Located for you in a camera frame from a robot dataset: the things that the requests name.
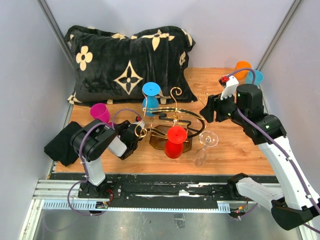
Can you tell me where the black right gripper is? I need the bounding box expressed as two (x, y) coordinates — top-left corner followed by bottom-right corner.
(199, 88), (247, 125)

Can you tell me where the gold wire wine glass rack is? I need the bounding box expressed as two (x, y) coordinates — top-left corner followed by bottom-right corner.
(135, 87), (206, 154)

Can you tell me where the magenta plastic wine glass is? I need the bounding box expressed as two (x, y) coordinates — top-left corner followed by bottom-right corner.
(89, 103), (112, 127)

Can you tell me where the orange plastic wine glass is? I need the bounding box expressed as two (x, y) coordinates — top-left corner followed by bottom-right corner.
(234, 60), (252, 82)

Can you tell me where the light blue plastic wine glass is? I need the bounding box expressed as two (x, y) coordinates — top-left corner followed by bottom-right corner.
(244, 70), (264, 86)

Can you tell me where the black cloth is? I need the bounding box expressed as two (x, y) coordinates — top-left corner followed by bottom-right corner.
(44, 121), (82, 167)

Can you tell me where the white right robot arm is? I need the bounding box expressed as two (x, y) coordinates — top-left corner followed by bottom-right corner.
(200, 84), (320, 231)

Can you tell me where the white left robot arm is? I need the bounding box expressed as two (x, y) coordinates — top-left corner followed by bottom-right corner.
(70, 117), (145, 198)

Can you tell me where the clear glass wine glass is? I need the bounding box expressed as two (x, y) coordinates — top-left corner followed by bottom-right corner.
(195, 130), (219, 167)

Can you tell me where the red plastic wine glass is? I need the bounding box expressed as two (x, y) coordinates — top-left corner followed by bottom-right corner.
(164, 126), (188, 159)

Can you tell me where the black floral pattern pillow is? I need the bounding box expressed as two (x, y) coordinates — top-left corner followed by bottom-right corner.
(64, 25), (197, 106)

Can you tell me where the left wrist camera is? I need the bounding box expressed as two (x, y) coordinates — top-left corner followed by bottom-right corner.
(134, 116), (145, 129)

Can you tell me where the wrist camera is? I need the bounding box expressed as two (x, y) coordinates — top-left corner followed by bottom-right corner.
(219, 75), (239, 100)
(134, 116), (145, 129)

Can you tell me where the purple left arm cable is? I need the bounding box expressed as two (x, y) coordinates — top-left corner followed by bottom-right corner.
(67, 108), (137, 217)

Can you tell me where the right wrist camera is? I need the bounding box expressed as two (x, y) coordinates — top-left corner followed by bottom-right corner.
(219, 75), (239, 100)

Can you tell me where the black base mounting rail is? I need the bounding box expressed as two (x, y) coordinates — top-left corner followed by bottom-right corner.
(37, 172), (281, 213)

